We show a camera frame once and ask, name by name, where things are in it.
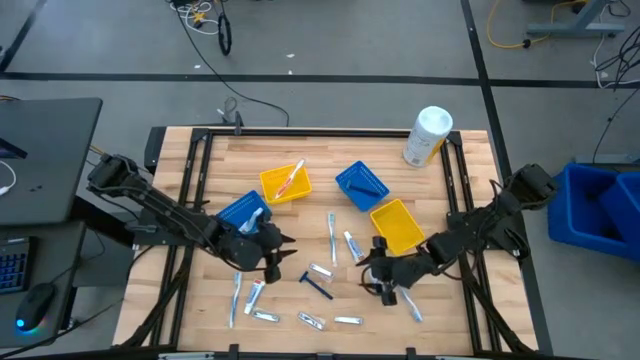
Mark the orange toothbrush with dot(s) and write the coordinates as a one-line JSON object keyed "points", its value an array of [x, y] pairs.
{"points": [[289, 180]]}

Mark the light blue toothbrush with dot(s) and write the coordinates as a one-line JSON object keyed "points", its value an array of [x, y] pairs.
{"points": [[332, 240], [412, 307], [235, 300]]}

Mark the black tablet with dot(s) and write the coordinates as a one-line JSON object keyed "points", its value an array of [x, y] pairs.
{"points": [[10, 147]]}

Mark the black desk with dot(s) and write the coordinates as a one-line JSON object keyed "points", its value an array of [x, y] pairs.
{"points": [[60, 260], [45, 160]]}

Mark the black keyboard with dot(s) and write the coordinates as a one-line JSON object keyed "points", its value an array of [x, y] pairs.
{"points": [[12, 265]]}

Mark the black computer mouse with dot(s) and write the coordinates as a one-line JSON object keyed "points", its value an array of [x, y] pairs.
{"points": [[34, 307]]}

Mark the black lower desk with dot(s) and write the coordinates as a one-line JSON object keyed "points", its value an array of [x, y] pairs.
{"points": [[60, 260]]}

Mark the grey metal stand leg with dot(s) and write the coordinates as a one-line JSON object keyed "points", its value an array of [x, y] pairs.
{"points": [[560, 29]]}

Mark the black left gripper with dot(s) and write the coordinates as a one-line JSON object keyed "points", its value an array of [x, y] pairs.
{"points": [[247, 247]]}

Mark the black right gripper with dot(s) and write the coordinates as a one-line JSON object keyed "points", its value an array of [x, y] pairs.
{"points": [[400, 272]]}

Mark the yellow plastic basket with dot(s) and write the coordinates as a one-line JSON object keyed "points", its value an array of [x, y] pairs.
{"points": [[275, 182], [397, 227]]}

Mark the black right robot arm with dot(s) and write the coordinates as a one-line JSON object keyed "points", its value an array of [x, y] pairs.
{"points": [[480, 230]]}

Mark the blue storage bin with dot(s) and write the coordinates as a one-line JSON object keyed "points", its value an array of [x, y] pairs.
{"points": [[575, 210], [625, 205]]}

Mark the blue disposable razor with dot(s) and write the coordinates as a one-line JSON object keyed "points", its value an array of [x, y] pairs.
{"points": [[316, 286]]}

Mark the white travel toothpaste tube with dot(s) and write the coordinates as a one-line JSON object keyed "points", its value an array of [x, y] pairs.
{"points": [[354, 246], [254, 297], [251, 220]]}

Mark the black metal table frame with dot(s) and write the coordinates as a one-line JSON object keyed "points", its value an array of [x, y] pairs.
{"points": [[325, 133]]}

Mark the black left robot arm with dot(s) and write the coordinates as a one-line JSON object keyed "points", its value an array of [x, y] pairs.
{"points": [[160, 207]]}

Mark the blue plastic basket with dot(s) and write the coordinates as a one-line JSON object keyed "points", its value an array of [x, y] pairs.
{"points": [[360, 172], [234, 212]]}

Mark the white wipes canister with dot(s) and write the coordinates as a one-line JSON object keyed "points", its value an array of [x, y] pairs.
{"points": [[427, 135]]}

